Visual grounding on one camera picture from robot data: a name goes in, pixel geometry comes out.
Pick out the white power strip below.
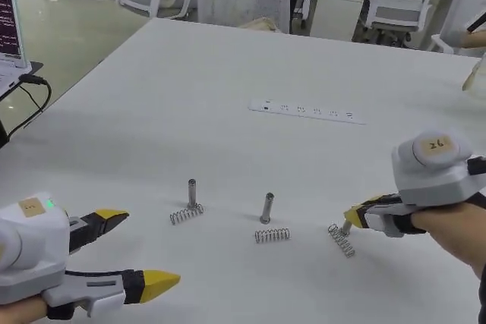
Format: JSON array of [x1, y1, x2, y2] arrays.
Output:
[[248, 97, 368, 126]]

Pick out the beige cloth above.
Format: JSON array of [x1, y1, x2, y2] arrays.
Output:
[[236, 16, 282, 33]]

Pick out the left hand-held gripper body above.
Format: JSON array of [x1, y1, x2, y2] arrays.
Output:
[[0, 191, 71, 297]]

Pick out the person's right hand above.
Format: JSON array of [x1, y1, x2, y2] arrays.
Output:
[[411, 191, 486, 276]]

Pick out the open laptop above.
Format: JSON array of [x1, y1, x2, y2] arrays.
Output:
[[0, 0, 45, 102]]

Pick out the grey mesh office chair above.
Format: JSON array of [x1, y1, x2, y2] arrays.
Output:
[[196, 0, 292, 33]]

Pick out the black cable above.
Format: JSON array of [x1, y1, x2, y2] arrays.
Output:
[[0, 73, 53, 143]]

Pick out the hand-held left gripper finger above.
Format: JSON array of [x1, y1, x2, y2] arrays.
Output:
[[40, 268, 181, 320], [66, 209, 131, 256]]

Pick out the person's left hand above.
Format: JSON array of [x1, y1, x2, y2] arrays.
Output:
[[0, 294, 49, 324]]

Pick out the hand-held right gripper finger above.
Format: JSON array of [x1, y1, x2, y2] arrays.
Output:
[[342, 193, 404, 231], [363, 203, 428, 238]]

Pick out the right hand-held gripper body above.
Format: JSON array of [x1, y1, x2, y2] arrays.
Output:
[[391, 130, 486, 208]]

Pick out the steel coil spring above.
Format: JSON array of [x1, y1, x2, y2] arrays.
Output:
[[327, 223, 357, 260], [254, 227, 292, 245], [169, 203, 205, 226]]

